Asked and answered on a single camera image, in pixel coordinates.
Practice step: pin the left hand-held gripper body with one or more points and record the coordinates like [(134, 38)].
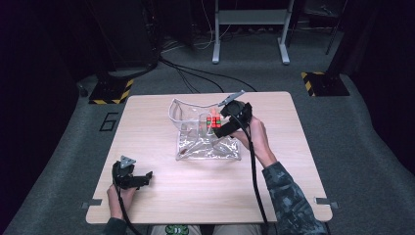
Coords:
[(123, 176)]

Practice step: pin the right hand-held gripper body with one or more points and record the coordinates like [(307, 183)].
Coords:
[(239, 112)]

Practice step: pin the multicoloured puzzle cube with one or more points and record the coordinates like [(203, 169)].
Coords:
[(214, 121)]

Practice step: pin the clear plastic zipper bag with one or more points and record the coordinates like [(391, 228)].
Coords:
[(202, 147)]

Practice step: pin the person's left hand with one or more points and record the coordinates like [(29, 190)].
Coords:
[(120, 199)]

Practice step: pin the person's right hand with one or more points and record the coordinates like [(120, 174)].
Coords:
[(257, 140)]

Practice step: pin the person's right leg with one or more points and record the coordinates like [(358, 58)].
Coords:
[(238, 229)]

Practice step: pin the black yellow striped base plate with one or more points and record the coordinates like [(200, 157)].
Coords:
[(111, 93), (324, 84)]

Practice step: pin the white metal desk frame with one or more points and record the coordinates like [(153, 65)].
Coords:
[(251, 17)]

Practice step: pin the grey metal table bracket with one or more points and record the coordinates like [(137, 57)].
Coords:
[(324, 201)]

